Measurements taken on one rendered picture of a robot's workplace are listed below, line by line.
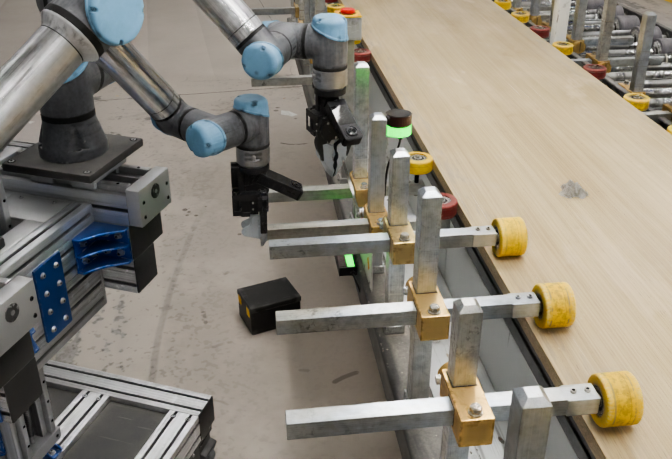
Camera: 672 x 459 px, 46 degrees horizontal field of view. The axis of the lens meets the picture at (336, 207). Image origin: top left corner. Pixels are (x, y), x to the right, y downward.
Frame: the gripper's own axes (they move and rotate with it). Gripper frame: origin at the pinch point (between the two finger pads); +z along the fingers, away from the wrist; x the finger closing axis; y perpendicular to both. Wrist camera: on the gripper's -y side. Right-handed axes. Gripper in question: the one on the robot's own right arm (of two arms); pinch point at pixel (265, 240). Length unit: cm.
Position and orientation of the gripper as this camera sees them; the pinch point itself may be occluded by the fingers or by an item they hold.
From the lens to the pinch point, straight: 185.0
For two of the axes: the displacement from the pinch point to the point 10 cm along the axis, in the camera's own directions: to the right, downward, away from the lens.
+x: 1.3, 4.5, -8.8
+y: -9.9, 0.4, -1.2
